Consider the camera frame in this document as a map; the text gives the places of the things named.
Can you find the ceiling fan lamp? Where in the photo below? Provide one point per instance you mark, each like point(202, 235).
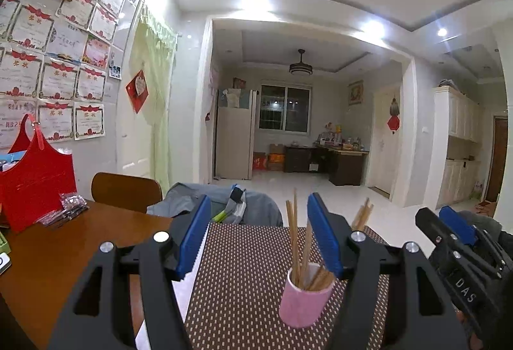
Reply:
point(300, 68)

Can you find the dark jacket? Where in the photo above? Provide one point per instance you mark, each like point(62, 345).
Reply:
point(487, 221)

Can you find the white plastic sheet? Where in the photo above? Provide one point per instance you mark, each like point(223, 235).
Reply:
point(181, 296)

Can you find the framed wall picture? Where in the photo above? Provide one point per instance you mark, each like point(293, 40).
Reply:
point(355, 92)

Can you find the wall of award certificates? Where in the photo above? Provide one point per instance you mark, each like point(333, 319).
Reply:
point(60, 65)

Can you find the clear plastic bag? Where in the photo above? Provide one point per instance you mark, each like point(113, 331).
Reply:
point(68, 209)

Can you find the orange cardboard box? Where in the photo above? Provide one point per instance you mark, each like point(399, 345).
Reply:
point(276, 159)

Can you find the barred window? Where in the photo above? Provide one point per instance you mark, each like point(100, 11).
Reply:
point(284, 109)

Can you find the wooden chair back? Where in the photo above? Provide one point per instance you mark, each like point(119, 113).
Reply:
point(124, 189)

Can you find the dark wooden desk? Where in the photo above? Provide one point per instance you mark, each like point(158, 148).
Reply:
point(344, 165)

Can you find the white cabinet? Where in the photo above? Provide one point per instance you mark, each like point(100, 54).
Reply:
point(461, 121)

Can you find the pink cup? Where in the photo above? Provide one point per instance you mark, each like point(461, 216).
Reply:
point(300, 306)

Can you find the group of wooden chopsticks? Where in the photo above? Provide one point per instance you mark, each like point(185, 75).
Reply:
point(294, 238)

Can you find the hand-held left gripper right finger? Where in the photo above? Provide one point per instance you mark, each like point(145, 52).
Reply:
point(324, 234)

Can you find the brown door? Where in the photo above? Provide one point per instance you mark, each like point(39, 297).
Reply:
point(499, 157)

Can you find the red cardboard box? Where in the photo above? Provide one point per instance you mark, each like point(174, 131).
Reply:
point(259, 161)

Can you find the light green curtain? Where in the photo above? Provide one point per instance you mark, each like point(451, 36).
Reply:
point(160, 101)

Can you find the striped knit garment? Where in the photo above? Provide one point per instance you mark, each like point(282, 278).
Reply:
point(232, 205)

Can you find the row of bottles and jars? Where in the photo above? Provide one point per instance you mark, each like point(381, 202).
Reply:
point(336, 141)

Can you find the grey jacket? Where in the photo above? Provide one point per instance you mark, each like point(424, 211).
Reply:
point(260, 209)

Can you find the brown polka dot tablecloth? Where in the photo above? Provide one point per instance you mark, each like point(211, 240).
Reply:
point(240, 294)

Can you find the grey bag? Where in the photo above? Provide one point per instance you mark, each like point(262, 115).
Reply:
point(448, 83)

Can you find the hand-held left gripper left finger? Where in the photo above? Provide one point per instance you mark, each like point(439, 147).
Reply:
point(194, 238)

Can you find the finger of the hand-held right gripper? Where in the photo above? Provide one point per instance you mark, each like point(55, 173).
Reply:
point(457, 224)
point(431, 224)

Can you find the red felt bag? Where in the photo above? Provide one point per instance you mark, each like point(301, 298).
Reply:
point(36, 189)

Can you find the red hanging ornament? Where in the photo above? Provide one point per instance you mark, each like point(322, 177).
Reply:
point(394, 121)

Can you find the silver refrigerator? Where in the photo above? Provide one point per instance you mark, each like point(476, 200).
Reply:
point(234, 141)

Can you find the small photo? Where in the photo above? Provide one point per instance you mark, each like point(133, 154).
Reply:
point(115, 71)

